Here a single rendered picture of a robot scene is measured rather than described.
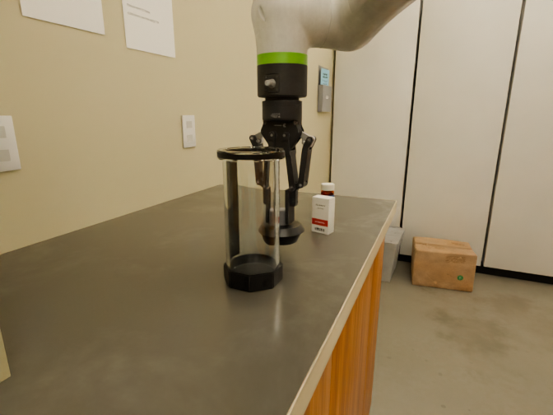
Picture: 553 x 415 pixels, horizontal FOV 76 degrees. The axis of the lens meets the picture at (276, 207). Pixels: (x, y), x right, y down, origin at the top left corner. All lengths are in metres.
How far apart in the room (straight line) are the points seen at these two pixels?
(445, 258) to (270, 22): 2.35
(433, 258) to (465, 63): 1.39
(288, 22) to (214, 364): 0.52
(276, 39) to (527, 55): 2.51
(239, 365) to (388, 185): 2.69
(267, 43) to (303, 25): 0.07
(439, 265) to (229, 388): 2.47
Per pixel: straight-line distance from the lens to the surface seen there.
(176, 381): 0.44
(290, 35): 0.65
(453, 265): 2.81
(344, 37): 0.70
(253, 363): 0.45
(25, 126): 0.98
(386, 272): 2.81
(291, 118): 0.66
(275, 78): 0.65
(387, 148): 3.01
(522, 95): 3.02
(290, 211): 0.70
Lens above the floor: 1.22
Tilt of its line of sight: 15 degrees down
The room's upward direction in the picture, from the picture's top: straight up
